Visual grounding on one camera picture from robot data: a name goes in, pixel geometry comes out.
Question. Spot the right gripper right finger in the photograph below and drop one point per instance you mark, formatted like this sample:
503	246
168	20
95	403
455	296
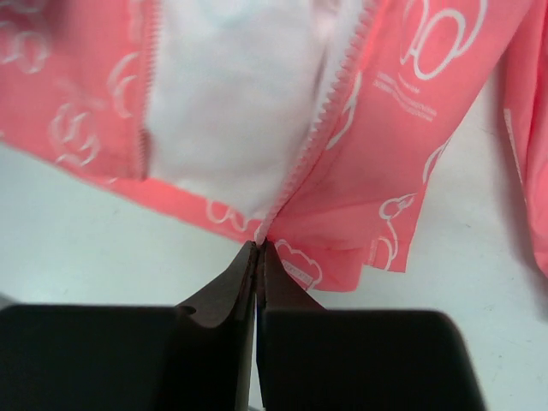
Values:
313	358

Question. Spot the pink hooded kids jacket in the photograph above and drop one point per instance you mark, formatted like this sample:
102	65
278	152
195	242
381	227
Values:
315	125

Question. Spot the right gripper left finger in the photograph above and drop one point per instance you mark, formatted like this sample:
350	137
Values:
195	355

